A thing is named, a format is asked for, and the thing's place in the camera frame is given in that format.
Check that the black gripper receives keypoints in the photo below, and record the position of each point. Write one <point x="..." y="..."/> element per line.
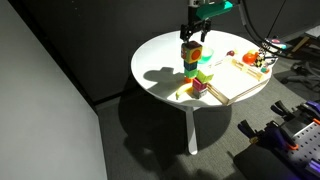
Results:
<point x="192" y="16"/>

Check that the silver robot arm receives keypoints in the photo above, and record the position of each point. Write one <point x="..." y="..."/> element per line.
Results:
<point x="194" y="2"/>

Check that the yellow plush block orange circle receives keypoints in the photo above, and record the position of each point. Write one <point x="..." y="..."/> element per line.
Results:
<point x="192" y="52"/>

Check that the blue plush block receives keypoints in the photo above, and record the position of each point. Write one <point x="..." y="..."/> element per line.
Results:
<point x="190" y="65"/>

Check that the lime green plush block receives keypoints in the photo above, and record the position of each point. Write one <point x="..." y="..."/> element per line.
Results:
<point x="204" y="76"/>

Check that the pink plush block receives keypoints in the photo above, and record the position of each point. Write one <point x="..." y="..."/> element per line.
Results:
<point x="199" y="84"/>

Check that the gray plush block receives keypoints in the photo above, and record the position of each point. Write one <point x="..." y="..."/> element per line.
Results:
<point x="199" y="93"/>

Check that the light wooden tray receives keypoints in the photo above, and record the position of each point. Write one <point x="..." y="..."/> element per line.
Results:
<point x="233" y="80"/>

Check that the teal plastic bowl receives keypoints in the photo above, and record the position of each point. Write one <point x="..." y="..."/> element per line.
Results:
<point x="208" y="57"/>

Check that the small dark red toy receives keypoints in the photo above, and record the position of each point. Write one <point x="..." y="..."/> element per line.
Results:
<point x="230" y="53"/>

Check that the white round side table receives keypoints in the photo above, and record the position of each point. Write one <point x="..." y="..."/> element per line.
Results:
<point x="160" y="60"/>

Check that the red orange toy ball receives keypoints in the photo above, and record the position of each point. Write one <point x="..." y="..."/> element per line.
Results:
<point x="248" y="58"/>

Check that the yellow toy banana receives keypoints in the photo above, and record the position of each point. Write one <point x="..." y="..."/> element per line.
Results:
<point x="181" y="92"/>

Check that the black white checkered toy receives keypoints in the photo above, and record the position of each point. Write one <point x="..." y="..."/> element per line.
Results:
<point x="259" y="62"/>

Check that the small teal toy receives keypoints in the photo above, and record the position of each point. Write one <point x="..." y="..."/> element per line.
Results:
<point x="265" y="70"/>

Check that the white device with pink spot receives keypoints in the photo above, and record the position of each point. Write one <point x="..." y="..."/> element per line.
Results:
<point x="276" y="43"/>

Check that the wooden furniture leg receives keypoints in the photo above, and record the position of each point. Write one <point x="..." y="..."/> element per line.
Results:
<point x="301" y="42"/>

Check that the black office chair base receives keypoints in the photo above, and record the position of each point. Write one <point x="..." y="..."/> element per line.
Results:
<point x="300" y="74"/>

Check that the dark grey clamp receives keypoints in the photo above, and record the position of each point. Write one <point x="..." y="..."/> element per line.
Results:
<point x="266" y="133"/>

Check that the dark platform base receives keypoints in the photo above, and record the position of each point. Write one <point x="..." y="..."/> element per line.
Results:
<point x="263" y="165"/>

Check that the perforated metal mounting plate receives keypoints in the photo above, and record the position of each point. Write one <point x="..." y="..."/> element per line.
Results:
<point x="308" y="143"/>

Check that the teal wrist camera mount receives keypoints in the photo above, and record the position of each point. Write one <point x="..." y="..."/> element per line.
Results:
<point x="213" y="9"/>

